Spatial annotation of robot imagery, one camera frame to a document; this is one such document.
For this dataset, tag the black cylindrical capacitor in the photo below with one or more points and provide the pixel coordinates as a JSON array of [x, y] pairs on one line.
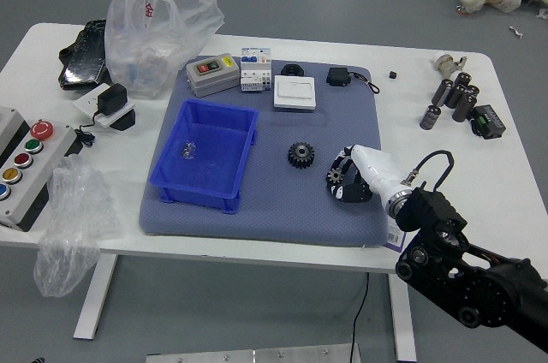
[[442, 93], [462, 79], [465, 107], [455, 96], [430, 118], [473, 91]]

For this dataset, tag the black plastic tray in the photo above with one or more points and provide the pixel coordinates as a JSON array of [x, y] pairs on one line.
[[83, 59]]

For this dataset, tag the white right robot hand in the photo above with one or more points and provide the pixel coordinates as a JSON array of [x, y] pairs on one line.
[[377, 168]]

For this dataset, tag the small bag of screws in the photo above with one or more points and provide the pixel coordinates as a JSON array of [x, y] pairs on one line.
[[188, 151]]

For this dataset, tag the black module with green terminal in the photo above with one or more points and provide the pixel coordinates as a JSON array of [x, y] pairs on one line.
[[488, 121]]

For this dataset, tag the white circuit breaker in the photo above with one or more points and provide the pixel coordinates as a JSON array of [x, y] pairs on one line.
[[255, 69]]

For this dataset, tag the purple label card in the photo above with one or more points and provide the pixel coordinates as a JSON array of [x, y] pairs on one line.
[[394, 238]]

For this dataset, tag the big black gear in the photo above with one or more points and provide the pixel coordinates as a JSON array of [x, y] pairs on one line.
[[302, 156]]

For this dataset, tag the black block under plate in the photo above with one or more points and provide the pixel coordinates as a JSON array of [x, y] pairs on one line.
[[126, 121]]

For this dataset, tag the white paper scrap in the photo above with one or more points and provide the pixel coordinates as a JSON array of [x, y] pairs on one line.
[[516, 32]]

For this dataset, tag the blue-grey mat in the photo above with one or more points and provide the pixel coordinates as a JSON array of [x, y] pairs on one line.
[[274, 209]]

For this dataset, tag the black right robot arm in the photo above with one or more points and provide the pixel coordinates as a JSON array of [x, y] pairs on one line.
[[432, 209]]

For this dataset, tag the clear crumpled plastic bag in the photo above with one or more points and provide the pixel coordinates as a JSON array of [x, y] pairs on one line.
[[68, 226]]

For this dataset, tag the grey red-green switch box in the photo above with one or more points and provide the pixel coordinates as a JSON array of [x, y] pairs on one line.
[[210, 74]]

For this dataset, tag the white wall switch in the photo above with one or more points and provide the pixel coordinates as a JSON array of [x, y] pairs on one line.
[[294, 92]]

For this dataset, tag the black round part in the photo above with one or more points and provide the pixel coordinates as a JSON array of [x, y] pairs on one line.
[[292, 70]]

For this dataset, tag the small black cube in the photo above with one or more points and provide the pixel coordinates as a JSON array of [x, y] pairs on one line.
[[392, 75]]

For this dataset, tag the silver metal plate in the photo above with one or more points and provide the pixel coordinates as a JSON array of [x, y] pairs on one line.
[[257, 355]]

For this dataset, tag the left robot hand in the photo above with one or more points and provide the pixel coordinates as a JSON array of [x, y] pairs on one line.
[[38, 360]]

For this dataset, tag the large white plastic bag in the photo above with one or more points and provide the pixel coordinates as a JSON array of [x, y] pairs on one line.
[[145, 50]]

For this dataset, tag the white socket plate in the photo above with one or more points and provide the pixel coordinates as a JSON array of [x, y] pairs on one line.
[[85, 102]]

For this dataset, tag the blue plastic bin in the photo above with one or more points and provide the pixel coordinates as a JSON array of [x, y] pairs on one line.
[[201, 179]]

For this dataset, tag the small metal gear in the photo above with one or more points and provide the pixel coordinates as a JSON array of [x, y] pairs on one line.
[[334, 175]]

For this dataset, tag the grey multi-button control box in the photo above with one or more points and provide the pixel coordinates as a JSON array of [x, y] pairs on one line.
[[38, 166]]

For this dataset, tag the white table leg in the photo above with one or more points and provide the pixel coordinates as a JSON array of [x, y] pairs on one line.
[[402, 320], [95, 294]]

